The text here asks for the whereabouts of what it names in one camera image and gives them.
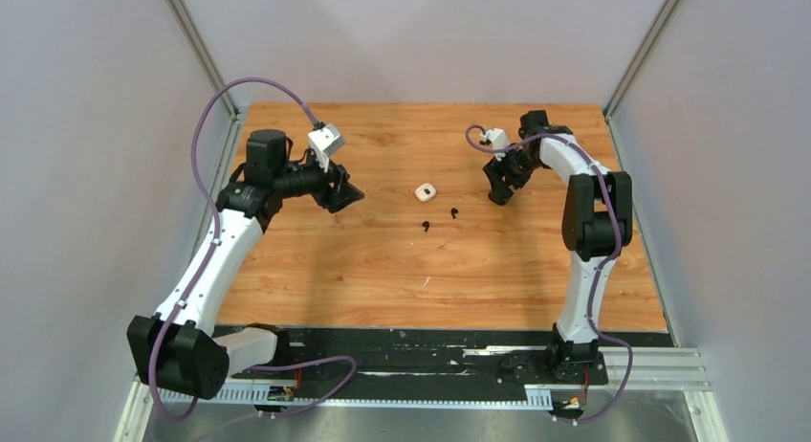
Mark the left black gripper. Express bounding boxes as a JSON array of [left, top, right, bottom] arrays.
[[274, 150, 364, 213]]

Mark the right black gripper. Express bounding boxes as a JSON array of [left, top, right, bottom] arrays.
[[484, 144, 544, 202]]

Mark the white earbud charging case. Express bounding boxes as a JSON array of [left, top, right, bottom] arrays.
[[414, 183, 437, 203]]

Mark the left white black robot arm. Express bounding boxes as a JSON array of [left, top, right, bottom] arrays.
[[126, 123, 364, 400]]

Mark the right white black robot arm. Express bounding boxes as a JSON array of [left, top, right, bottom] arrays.
[[471, 110, 633, 383]]

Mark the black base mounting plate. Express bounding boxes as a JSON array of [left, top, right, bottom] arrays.
[[215, 326, 674, 404]]

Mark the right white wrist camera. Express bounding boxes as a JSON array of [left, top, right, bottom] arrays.
[[479, 128, 511, 154]]

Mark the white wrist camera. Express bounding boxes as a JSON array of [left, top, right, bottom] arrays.
[[308, 123, 345, 173], [479, 128, 511, 154]]

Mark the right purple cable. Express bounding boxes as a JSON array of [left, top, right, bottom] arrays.
[[465, 124, 635, 426]]

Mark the purple cable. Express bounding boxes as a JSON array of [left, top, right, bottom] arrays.
[[147, 77, 358, 423], [465, 124, 635, 426]]

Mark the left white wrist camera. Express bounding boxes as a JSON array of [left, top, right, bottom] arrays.
[[308, 123, 345, 173]]

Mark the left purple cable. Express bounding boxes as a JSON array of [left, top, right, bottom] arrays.
[[147, 77, 358, 423]]

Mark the aluminium rail frame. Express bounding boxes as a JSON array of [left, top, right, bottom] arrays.
[[114, 346, 730, 442]]

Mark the right aluminium corner post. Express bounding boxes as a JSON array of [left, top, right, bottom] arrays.
[[603, 0, 682, 122]]

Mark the aluminium corner post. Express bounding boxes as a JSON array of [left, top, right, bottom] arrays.
[[603, 0, 682, 122], [165, 0, 226, 91]]

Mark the left aluminium corner post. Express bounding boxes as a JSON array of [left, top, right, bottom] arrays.
[[165, 0, 226, 91]]

